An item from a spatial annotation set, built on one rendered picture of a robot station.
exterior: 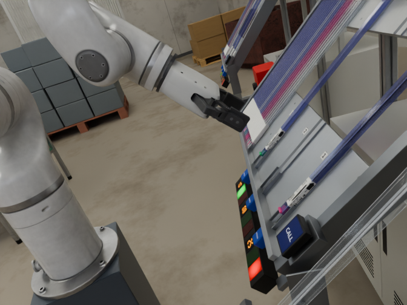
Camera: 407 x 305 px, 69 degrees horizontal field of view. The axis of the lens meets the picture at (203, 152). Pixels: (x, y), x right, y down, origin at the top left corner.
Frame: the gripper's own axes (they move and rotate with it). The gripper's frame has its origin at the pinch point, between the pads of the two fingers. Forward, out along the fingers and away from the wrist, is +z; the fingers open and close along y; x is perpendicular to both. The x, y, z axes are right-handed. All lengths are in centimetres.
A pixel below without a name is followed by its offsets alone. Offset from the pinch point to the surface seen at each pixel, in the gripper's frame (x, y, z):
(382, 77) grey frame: 23, -52, 50
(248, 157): -12.1, -14.1, 12.3
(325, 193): -0.5, 15.0, 14.6
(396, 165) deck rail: 9.4, 20.9, 14.9
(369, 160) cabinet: 1.9, -18.9, 43.4
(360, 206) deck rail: 2.4, 20.9, 15.5
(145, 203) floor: -120, -119, 11
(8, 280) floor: -177, -70, -44
